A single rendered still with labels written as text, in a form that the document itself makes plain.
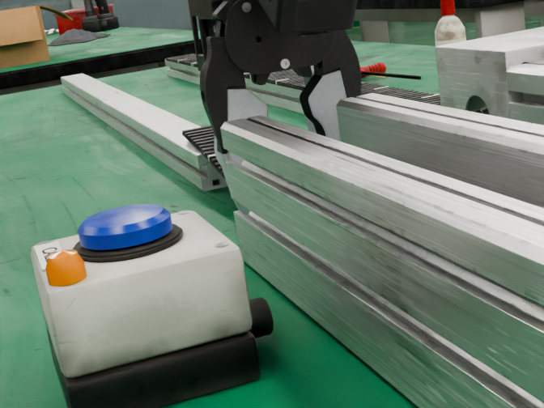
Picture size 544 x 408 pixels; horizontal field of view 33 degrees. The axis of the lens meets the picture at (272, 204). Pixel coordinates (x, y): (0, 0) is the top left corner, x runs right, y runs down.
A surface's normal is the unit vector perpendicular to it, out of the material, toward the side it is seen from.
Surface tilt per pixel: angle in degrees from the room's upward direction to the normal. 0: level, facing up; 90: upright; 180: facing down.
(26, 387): 0
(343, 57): 90
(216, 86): 90
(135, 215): 3
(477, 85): 90
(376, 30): 90
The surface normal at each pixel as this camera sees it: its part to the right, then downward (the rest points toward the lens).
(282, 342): -0.14, -0.96
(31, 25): 0.24, -0.16
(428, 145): -0.94, 0.21
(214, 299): 0.33, 0.19
